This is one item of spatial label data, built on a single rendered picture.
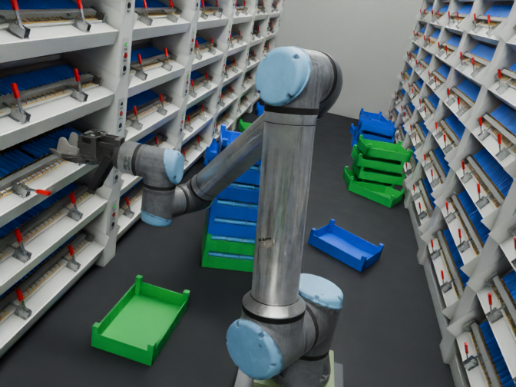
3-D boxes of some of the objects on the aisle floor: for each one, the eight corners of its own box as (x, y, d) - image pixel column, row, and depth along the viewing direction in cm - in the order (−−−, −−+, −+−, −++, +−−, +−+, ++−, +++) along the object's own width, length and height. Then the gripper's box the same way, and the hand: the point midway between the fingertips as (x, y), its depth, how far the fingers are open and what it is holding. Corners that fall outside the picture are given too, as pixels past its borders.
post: (175, 192, 253) (226, -204, 184) (169, 198, 244) (220, -215, 175) (140, 183, 255) (178, -213, 185) (133, 189, 246) (170, -224, 177)
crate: (379, 258, 229) (384, 244, 226) (360, 272, 214) (365, 257, 211) (328, 231, 245) (332, 218, 242) (307, 243, 230) (311, 228, 226)
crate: (266, 249, 217) (269, 234, 213) (272, 274, 198) (276, 258, 195) (201, 241, 212) (204, 226, 208) (201, 266, 193) (203, 250, 190)
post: (114, 255, 189) (159, -316, 120) (104, 267, 181) (144, -340, 111) (69, 242, 191) (87, -326, 122) (56, 253, 183) (67, -351, 113)
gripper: (131, 133, 133) (63, 120, 136) (113, 144, 123) (39, 130, 126) (130, 162, 137) (64, 149, 140) (113, 174, 127) (41, 160, 130)
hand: (57, 150), depth 134 cm, fingers open, 3 cm apart
